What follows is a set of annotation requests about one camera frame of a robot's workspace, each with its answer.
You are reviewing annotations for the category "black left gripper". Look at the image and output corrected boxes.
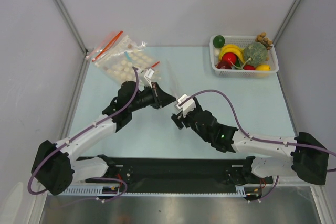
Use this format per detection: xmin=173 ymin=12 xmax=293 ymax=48
xmin=128 ymin=82 xmax=176 ymax=113

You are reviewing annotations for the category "clear zip bag red zipper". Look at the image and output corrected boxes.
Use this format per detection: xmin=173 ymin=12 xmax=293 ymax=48
xmin=166 ymin=59 xmax=181 ymax=99

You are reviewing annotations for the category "green netted melon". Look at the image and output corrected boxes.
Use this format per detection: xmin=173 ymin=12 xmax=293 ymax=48
xmin=243 ymin=42 xmax=268 ymax=67

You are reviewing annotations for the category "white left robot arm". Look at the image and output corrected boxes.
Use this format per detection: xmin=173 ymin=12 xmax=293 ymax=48
xmin=28 ymin=81 xmax=176 ymax=196

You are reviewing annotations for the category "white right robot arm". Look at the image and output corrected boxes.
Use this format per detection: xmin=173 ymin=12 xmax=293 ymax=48
xmin=172 ymin=94 xmax=329 ymax=186

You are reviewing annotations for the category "polka dot zip bags pile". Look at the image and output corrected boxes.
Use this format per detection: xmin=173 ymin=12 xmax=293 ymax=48
xmin=93 ymin=32 xmax=162 ymax=86

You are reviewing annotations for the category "clear bag with red zipper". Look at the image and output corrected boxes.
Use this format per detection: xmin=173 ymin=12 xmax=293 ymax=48
xmin=85 ymin=30 xmax=123 ymax=62

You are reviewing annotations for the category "dark red apple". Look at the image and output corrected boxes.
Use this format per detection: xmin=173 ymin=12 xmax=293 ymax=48
xmin=216 ymin=61 xmax=232 ymax=70

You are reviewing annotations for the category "bright red apple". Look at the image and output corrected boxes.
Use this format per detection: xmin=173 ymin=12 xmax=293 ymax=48
xmin=221 ymin=52 xmax=237 ymax=65

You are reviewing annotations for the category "green cucumber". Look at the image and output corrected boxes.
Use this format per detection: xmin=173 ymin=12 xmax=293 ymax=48
xmin=235 ymin=58 xmax=242 ymax=70

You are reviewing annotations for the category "green lime ball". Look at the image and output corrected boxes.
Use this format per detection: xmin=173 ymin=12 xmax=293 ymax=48
xmin=213 ymin=35 xmax=225 ymax=49

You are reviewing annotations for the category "small red tomato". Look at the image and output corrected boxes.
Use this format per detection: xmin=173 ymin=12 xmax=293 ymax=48
xmin=243 ymin=65 xmax=255 ymax=70

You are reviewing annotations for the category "yellow banana bunch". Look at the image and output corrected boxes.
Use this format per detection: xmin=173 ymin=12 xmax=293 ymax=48
xmin=218 ymin=44 xmax=245 ymax=63

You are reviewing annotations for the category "white plastic fruit basket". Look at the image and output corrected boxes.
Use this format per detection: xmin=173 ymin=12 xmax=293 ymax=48
xmin=209 ymin=35 xmax=279 ymax=78

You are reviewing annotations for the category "yellow lemon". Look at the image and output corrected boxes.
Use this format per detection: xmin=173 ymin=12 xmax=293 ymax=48
xmin=255 ymin=64 xmax=271 ymax=71

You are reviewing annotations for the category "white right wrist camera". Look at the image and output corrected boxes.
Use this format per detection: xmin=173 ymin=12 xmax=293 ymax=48
xmin=177 ymin=94 xmax=196 ymax=117

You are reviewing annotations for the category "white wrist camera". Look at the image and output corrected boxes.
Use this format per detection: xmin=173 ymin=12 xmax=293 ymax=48
xmin=141 ymin=68 xmax=155 ymax=87
xmin=177 ymin=94 xmax=196 ymax=117

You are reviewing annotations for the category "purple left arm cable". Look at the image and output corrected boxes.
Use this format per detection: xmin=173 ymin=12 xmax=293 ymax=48
xmin=28 ymin=67 xmax=154 ymax=204

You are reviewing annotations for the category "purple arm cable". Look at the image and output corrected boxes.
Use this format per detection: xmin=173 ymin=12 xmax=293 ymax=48
xmin=28 ymin=67 xmax=154 ymax=204
xmin=178 ymin=89 xmax=336 ymax=204

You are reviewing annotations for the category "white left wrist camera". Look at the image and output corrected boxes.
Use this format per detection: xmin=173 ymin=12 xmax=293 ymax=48
xmin=141 ymin=68 xmax=155 ymax=87

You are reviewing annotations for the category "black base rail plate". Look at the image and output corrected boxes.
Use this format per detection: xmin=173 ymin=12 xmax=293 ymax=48
xmin=76 ymin=156 xmax=266 ymax=194

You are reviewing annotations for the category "white slotted cable duct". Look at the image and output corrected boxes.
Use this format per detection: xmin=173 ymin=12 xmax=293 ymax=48
xmin=60 ymin=183 xmax=260 ymax=197

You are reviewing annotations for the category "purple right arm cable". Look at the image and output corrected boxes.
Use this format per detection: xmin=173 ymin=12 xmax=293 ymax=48
xmin=178 ymin=89 xmax=336 ymax=204

